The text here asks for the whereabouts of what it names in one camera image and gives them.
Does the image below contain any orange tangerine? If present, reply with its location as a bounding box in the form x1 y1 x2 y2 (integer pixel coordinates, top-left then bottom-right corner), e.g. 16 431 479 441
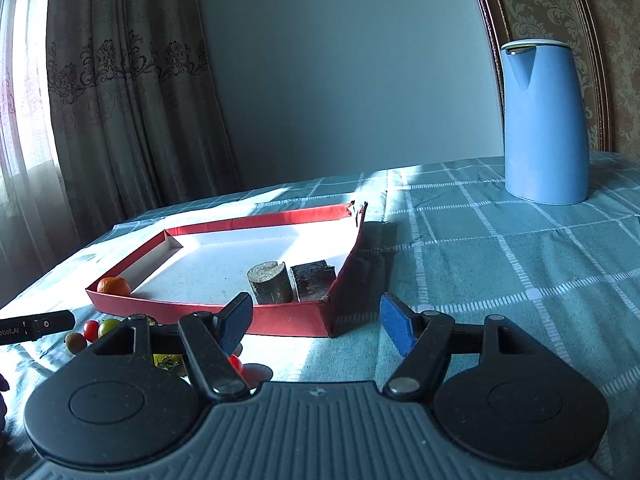
96 277 132 298

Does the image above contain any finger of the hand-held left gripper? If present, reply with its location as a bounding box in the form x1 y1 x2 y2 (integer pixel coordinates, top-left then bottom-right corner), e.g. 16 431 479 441
29 309 77 342

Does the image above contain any split dark sugarcane piece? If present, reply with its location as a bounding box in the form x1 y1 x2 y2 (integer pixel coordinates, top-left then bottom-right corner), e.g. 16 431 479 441
290 258 337 304

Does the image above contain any round dark sugarcane piece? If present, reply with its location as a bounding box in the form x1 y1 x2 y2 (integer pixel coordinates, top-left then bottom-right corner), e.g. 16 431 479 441
247 260 294 306

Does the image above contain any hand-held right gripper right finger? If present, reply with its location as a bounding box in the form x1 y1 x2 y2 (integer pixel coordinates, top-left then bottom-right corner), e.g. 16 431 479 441
379 291 543 402

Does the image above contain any patterned beige curtain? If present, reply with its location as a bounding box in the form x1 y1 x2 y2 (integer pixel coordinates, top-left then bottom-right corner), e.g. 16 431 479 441
45 0 242 211

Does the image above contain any blue electric kettle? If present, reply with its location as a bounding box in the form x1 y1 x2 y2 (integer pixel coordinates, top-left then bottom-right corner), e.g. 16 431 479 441
500 38 592 206

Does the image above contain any sheer white curtain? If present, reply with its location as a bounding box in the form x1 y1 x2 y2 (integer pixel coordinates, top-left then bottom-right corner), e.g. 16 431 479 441
0 0 68 308

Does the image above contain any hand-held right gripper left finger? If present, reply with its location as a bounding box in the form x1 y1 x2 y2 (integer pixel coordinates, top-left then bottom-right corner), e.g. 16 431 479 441
92 291 254 402

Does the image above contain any red cardboard box tray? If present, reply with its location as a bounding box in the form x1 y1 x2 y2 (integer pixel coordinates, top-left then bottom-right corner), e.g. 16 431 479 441
85 200 370 339

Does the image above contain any wood framed patterned wall panel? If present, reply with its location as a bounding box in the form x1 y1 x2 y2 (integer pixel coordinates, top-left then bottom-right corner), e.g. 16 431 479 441
462 0 640 154

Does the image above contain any brownish red small fruit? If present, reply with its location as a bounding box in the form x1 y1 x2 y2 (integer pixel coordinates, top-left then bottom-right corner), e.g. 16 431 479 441
64 331 89 356

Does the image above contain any teal checked tablecloth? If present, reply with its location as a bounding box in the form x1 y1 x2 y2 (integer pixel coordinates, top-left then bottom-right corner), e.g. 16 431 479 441
0 150 640 480

